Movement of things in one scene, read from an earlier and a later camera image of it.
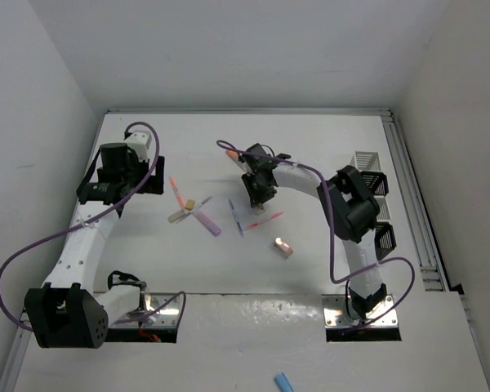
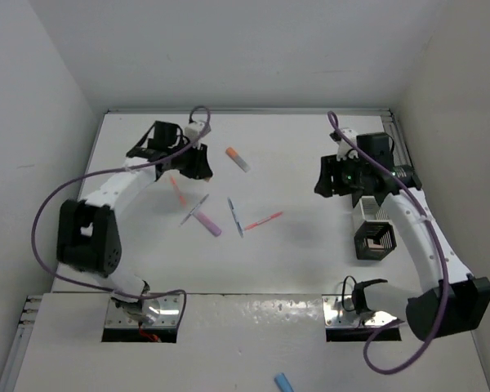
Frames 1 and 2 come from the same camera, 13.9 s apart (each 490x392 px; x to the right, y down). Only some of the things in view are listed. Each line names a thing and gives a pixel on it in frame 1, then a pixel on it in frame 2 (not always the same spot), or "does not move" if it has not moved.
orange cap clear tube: x=234 y=155 does not move
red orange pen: x=253 y=224 does not move
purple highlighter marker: x=207 y=223 does not move
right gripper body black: x=259 y=192 -> x=346 y=175
